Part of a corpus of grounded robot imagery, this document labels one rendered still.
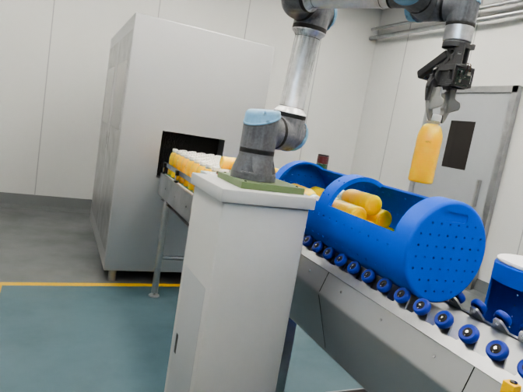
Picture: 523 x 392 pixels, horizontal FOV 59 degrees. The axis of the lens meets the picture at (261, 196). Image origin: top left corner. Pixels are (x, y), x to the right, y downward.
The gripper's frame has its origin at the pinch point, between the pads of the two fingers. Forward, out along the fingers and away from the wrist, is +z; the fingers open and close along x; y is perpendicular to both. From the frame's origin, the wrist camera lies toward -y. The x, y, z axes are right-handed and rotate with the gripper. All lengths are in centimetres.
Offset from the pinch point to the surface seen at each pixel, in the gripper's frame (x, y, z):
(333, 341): -8, -15, 75
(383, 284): -9.4, 4.4, 48.1
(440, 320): -10, 27, 48
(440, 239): -2.0, 13.9, 31.7
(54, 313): -86, -195, 146
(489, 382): -11, 43, 54
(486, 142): 331, -268, -11
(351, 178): -3.9, -27.9, 22.8
